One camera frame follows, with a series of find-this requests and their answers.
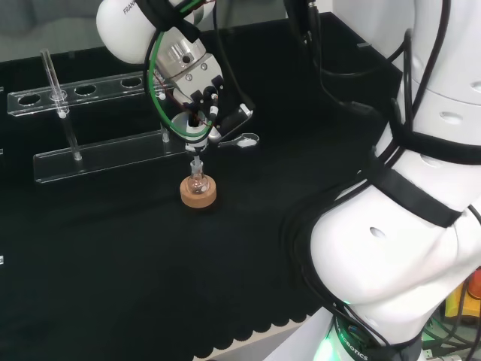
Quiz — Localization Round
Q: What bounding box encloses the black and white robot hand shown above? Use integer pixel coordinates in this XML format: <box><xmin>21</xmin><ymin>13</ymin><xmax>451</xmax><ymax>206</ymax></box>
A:
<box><xmin>159</xmin><ymin>51</ymin><xmax>261</xmax><ymax>149</ymax></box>

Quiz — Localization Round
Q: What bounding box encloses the clear plastic funnel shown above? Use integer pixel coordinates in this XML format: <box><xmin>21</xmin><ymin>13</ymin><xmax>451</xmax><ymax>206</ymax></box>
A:
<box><xmin>171</xmin><ymin>111</ymin><xmax>212</xmax><ymax>167</ymax></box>

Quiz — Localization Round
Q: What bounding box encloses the small glass round-bottom flask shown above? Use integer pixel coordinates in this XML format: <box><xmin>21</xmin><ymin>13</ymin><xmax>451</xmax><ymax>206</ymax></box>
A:
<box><xmin>188</xmin><ymin>159</ymin><xmax>209</xmax><ymax>196</ymax></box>

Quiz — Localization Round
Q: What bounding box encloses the clear acrylic funnel stand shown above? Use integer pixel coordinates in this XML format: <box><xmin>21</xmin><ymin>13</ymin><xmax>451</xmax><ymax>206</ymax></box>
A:
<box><xmin>6</xmin><ymin>48</ymin><xmax>191</xmax><ymax>185</ymax></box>

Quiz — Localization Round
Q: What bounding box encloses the black cloth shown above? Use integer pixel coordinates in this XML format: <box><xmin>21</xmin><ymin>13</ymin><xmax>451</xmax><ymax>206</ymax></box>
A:
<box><xmin>0</xmin><ymin>11</ymin><xmax>405</xmax><ymax>361</ymax></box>

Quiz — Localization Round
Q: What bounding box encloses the yellow stop button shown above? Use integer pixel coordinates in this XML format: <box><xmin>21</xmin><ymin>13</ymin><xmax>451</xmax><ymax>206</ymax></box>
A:
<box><xmin>444</xmin><ymin>265</ymin><xmax>481</xmax><ymax>325</ymax></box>

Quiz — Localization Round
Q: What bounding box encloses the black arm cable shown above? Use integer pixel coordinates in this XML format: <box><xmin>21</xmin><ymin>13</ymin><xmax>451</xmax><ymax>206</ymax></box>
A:
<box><xmin>212</xmin><ymin>0</ymin><xmax>257</xmax><ymax>112</ymax></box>

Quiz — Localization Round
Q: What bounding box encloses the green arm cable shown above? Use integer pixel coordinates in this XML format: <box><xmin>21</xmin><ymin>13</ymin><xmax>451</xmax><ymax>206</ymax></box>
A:
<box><xmin>144</xmin><ymin>0</ymin><xmax>213</xmax><ymax>143</ymax></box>

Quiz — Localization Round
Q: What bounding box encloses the cork ring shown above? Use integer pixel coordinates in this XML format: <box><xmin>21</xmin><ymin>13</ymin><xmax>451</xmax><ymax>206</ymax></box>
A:
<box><xmin>180</xmin><ymin>175</ymin><xmax>219</xmax><ymax>213</ymax></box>

